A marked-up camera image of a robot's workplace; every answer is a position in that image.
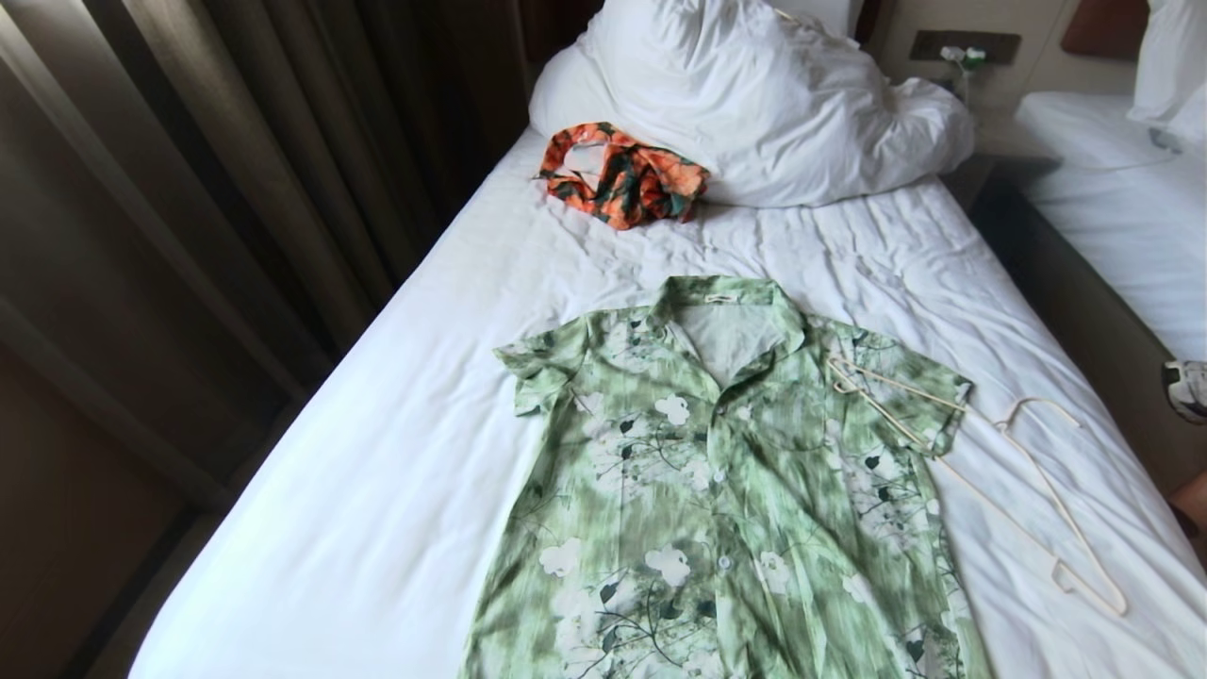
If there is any orange floral garment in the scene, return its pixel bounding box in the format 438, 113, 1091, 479
537, 122, 710, 232

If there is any brown curtain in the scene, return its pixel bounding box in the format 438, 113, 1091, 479
0, 0, 531, 510

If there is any green floral shirt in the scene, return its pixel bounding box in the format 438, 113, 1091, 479
459, 274, 993, 679

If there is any cream plastic clothes hanger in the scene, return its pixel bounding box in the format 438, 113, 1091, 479
826, 355, 1130, 618

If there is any bed with white sheet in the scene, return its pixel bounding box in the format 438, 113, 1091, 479
129, 123, 1207, 679

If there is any white duvet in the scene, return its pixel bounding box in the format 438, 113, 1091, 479
528, 0, 977, 209

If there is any white sneaker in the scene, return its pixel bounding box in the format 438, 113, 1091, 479
1162, 359, 1207, 424

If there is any wall switch panel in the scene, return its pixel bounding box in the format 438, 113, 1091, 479
910, 29, 1023, 67

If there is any brown headboard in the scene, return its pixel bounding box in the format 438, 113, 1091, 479
1060, 0, 1151, 62

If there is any white pillow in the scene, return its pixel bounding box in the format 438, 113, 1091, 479
1127, 0, 1207, 128

